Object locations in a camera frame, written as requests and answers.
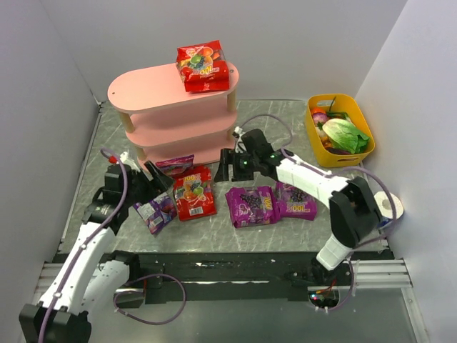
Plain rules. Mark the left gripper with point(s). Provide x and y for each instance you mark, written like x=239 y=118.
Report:
x=146 y=183

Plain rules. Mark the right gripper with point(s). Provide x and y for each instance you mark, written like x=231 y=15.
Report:
x=233 y=166

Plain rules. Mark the purple Fox's berries bag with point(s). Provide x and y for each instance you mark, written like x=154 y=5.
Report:
x=176 y=166
x=157 y=213

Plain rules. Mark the red fruit candy bag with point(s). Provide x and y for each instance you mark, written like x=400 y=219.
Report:
x=203 y=67
x=193 y=194

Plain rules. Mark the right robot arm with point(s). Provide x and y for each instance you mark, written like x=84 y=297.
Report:
x=352 y=208

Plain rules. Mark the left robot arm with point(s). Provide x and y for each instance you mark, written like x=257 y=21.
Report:
x=65 y=312

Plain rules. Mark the purple grape candy bag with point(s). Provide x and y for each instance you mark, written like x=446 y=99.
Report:
x=252 y=206
x=294 y=203

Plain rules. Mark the pink three-tier shelf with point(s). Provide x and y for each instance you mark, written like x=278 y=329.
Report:
x=163 y=122

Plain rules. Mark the red toy vegetable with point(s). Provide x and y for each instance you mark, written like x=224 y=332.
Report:
x=319 y=116

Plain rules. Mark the yellow plastic basket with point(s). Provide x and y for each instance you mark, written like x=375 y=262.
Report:
x=343 y=103

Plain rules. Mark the green toy cabbage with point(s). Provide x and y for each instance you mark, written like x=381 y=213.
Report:
x=346 y=136

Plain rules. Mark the white tape roll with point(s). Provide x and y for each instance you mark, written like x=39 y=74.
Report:
x=386 y=208

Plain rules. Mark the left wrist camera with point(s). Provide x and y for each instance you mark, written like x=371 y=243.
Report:
x=128 y=160

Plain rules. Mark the black base frame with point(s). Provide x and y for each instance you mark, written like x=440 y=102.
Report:
x=171 y=277

